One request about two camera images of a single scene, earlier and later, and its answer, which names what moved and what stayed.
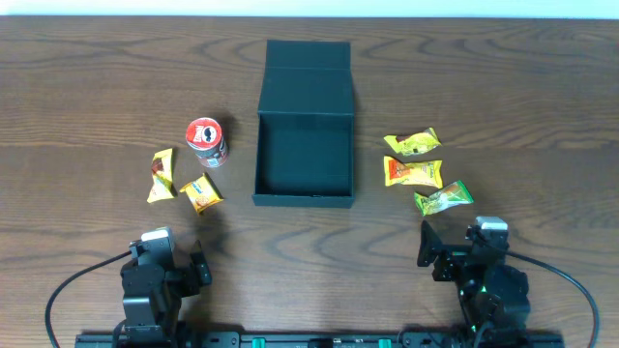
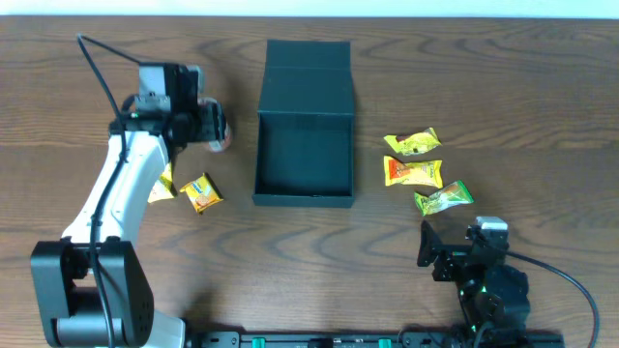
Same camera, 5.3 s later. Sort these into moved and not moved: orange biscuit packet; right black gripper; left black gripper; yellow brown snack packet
Moved: left black gripper
Not moved: yellow brown snack packet; orange biscuit packet; right black gripper
